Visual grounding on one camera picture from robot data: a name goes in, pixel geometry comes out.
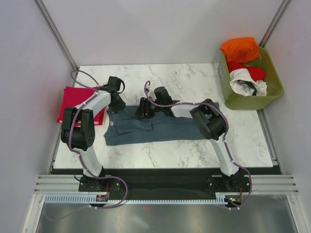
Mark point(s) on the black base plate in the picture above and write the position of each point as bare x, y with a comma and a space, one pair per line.
102, 185

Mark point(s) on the aluminium rail profile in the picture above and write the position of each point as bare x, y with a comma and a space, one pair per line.
257, 184

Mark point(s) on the red t shirt in basket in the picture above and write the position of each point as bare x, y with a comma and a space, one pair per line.
256, 73

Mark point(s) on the white green crumpled t shirt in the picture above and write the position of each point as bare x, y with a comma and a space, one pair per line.
242, 83

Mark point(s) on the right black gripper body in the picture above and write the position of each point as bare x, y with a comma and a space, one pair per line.
150, 108

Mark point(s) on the blue grey t shirt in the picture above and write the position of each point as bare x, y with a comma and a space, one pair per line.
123, 129

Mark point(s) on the orange t shirt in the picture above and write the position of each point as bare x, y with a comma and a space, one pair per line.
240, 50

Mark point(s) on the left aluminium frame post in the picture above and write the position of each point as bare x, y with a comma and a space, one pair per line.
54, 30

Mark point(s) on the aluminium frame post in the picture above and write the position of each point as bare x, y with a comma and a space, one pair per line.
54, 30
274, 22

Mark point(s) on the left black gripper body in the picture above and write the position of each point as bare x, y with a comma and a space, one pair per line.
116, 106

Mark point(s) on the right aluminium frame post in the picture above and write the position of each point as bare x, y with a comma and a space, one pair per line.
274, 22

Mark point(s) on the white slotted cable duct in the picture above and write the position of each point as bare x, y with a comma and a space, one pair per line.
108, 199

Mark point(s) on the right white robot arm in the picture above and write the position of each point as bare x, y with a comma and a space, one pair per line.
206, 115

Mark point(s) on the green plastic basket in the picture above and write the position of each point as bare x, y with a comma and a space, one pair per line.
235, 101

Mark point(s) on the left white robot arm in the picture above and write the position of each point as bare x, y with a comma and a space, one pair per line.
78, 129

